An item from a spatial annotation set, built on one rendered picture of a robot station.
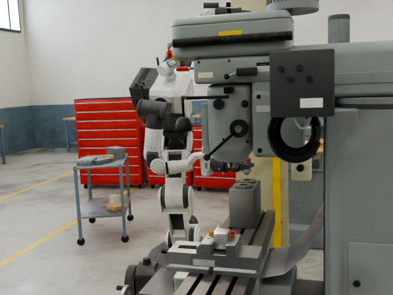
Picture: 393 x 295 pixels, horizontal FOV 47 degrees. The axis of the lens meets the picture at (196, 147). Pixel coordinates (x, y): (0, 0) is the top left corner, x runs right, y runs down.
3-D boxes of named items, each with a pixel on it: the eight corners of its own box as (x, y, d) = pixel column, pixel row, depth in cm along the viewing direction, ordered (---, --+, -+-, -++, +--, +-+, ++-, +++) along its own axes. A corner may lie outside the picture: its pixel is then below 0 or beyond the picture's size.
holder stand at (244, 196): (229, 227, 215) (228, 187, 212) (238, 214, 235) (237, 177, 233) (254, 229, 211) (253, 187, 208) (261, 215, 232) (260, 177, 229)
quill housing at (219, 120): (206, 164, 181) (203, 84, 176) (217, 155, 200) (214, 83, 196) (252, 164, 176) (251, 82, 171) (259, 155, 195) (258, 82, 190)
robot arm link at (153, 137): (142, 172, 226) (145, 129, 222) (141, 167, 238) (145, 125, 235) (165, 174, 228) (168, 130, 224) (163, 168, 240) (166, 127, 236)
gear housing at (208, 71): (193, 84, 175) (192, 58, 174) (208, 83, 198) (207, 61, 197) (279, 81, 166) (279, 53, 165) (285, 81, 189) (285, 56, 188)
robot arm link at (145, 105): (138, 127, 226) (140, 100, 224) (144, 125, 235) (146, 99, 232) (159, 130, 223) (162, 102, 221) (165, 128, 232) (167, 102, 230)
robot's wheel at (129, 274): (134, 290, 273) (131, 259, 270) (141, 290, 272) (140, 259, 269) (124, 306, 253) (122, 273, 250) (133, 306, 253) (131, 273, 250)
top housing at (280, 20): (168, 59, 176) (166, 17, 173) (188, 62, 201) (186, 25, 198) (290, 52, 163) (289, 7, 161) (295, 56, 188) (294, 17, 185)
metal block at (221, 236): (213, 249, 166) (213, 233, 166) (217, 243, 172) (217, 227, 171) (227, 249, 165) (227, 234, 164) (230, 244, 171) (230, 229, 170)
